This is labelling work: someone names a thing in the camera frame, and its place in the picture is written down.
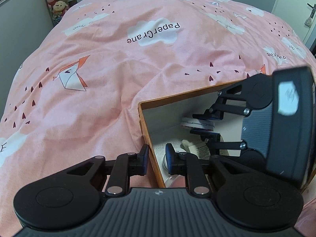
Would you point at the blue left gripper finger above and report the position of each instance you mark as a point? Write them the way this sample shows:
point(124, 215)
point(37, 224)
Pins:
point(206, 117)
point(143, 160)
point(204, 134)
point(171, 159)

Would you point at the pink white tin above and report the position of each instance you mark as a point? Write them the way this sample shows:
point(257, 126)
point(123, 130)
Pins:
point(192, 123)

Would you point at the white paper box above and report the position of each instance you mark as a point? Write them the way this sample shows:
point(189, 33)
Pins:
point(198, 149)

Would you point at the clear jar pink sponge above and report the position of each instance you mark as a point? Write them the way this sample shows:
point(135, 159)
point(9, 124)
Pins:
point(171, 181)

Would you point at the orange cardboard box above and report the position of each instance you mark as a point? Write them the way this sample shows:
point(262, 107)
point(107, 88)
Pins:
point(169, 120)

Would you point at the pink patterned bed duvet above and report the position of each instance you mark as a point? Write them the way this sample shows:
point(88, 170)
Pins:
point(77, 95)

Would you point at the white door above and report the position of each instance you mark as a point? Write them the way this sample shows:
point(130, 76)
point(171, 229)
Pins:
point(295, 13)

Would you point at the hanging pouch on handle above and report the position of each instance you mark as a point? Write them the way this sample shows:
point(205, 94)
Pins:
point(308, 22)

